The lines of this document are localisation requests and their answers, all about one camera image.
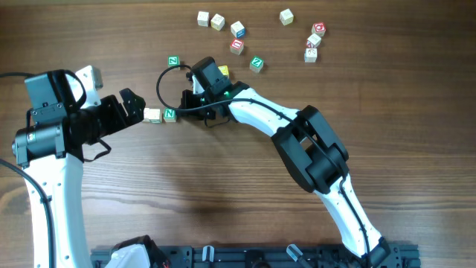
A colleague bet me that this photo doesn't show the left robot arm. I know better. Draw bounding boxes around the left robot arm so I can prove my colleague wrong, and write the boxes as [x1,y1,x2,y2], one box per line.
[12,66,146,267]

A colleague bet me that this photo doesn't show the green N block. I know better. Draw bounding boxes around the green N block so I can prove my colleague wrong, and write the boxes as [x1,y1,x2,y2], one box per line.
[163,108,177,123]

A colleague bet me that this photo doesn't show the yellow edged wooden block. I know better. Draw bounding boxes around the yellow edged wooden block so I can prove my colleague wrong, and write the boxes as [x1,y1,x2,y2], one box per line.
[210,13,225,31]

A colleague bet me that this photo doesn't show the white block dotted face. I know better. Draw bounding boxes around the white block dotted face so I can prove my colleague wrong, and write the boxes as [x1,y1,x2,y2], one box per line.
[144,108,150,122]

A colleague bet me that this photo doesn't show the plain wooden block far left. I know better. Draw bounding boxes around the plain wooden block far left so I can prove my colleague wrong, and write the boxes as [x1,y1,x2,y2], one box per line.
[197,11,209,27]

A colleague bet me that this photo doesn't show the red letter block right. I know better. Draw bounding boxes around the red letter block right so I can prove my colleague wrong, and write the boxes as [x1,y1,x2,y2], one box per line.
[312,22,327,37]

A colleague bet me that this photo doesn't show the plain wooden block top right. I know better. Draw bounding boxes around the plain wooden block top right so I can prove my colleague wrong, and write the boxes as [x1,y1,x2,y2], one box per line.
[280,8,294,25]

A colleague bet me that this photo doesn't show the white picture block right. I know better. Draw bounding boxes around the white picture block right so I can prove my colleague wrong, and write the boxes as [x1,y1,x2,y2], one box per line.
[304,48,318,63]

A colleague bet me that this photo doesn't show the white block green side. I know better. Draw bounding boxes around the white block green side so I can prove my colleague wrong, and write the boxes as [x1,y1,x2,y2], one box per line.
[148,108,162,124]

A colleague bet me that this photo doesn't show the plain wooden block blue side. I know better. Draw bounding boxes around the plain wooden block blue side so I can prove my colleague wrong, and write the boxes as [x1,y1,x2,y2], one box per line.
[231,21,245,39]

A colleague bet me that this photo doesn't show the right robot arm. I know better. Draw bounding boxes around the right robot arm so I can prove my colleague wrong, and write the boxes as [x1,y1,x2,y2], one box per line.
[179,57,390,267]

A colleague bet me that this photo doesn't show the green Z block centre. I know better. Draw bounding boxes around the green Z block centre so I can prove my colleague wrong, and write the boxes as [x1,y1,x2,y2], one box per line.
[250,56,264,73]

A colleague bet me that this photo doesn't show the green z block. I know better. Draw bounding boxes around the green z block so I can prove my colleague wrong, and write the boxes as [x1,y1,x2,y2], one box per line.
[250,56,264,73]
[167,55,181,68]

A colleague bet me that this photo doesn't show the white block red side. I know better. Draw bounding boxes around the white block red side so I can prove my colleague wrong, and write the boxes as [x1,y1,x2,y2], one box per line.
[306,33,321,48]

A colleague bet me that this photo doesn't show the green Z block left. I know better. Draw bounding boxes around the green Z block left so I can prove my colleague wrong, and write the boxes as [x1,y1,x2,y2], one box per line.
[167,55,181,68]

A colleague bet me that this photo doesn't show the red U block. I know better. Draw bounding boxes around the red U block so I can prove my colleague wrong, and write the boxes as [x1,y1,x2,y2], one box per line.
[230,39,244,55]

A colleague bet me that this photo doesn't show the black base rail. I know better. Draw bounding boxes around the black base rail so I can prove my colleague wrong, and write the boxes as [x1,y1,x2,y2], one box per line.
[89,243,421,268]

